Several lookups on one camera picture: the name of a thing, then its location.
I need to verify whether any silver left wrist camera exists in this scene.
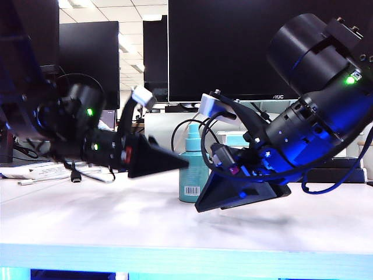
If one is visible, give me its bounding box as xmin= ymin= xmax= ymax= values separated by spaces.
xmin=116 ymin=85 xmax=157 ymax=138

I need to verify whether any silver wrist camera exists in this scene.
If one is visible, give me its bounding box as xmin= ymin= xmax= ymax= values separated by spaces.
xmin=199 ymin=89 xmax=272 ymax=139
xmin=116 ymin=85 xmax=157 ymax=138

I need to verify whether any large black AOC monitor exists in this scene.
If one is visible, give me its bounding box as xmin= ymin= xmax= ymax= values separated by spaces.
xmin=168 ymin=0 xmax=373 ymax=103

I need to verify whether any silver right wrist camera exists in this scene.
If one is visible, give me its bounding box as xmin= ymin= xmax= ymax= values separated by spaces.
xmin=199 ymin=89 xmax=272 ymax=139

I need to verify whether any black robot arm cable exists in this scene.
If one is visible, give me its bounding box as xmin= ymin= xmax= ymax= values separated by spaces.
xmin=98 ymin=163 xmax=117 ymax=184

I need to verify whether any black computer monitor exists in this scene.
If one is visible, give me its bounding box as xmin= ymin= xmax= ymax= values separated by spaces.
xmin=59 ymin=20 xmax=120 ymax=109
xmin=0 ymin=0 xmax=61 ymax=69
xmin=142 ymin=15 xmax=169 ymax=103

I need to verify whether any white printed paper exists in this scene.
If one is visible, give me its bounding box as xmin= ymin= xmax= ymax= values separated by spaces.
xmin=0 ymin=162 xmax=113 ymax=183

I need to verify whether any black HDMI cable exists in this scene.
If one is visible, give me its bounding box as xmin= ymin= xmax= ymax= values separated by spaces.
xmin=69 ymin=160 xmax=84 ymax=184

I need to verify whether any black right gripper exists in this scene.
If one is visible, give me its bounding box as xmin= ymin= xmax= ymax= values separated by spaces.
xmin=194 ymin=142 xmax=293 ymax=213

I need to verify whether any white cup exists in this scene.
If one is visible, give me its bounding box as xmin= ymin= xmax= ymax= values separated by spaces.
xmin=357 ymin=142 xmax=373 ymax=167

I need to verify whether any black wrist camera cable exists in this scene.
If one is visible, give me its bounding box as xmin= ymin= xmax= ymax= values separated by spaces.
xmin=200 ymin=111 xmax=237 ymax=176

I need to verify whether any teal sprayer bottle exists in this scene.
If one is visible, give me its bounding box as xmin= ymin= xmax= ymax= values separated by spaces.
xmin=178 ymin=136 xmax=211 ymax=204

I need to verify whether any teal book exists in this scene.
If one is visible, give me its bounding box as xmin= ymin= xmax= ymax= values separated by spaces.
xmin=217 ymin=130 xmax=251 ymax=146

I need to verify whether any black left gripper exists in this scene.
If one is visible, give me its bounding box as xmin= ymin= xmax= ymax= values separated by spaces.
xmin=112 ymin=133 xmax=191 ymax=179

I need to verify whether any blue robot arm cable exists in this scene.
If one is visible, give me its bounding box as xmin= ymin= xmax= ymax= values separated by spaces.
xmin=301 ymin=125 xmax=373 ymax=195

